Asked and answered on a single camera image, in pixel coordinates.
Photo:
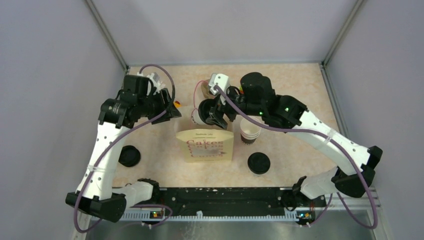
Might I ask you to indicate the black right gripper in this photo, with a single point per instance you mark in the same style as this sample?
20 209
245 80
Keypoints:
216 113

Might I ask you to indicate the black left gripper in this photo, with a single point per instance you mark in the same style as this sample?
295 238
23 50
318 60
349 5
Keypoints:
167 98

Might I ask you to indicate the kraft pink paper bag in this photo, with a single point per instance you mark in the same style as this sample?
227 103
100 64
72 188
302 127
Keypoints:
202 143

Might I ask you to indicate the stack of paper cups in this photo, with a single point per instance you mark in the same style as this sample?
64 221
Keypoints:
249 132

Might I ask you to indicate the brown cardboard cup carrier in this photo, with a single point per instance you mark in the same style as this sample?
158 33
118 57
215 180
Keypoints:
205 89

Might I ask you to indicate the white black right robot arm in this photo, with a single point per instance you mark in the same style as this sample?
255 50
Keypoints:
355 164

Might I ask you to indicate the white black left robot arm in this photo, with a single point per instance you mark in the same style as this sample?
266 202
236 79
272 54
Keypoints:
140 97

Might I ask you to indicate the yellow toy brick car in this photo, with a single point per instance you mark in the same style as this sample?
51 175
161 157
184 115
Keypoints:
177 104

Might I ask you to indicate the stack of black lids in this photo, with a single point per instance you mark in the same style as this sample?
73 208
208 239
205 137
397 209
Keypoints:
130 156

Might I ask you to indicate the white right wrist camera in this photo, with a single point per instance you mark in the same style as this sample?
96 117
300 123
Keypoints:
218 79

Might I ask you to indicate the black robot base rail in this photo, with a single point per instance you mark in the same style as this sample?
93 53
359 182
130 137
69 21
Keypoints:
269 196

